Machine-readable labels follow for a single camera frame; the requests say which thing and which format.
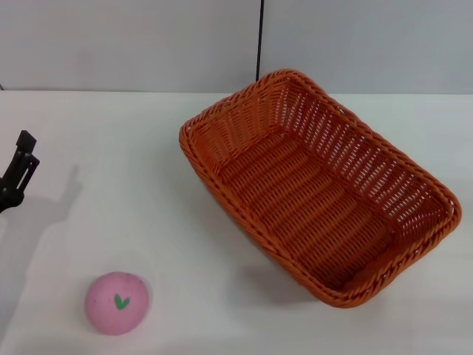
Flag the pink peach toy ball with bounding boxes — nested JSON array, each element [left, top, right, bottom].
[[84, 271, 152, 337]]

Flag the orange woven plastic basket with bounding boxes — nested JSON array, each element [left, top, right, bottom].
[[179, 68, 463, 310]]

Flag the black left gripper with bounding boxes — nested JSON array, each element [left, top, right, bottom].
[[0, 129, 41, 216]]

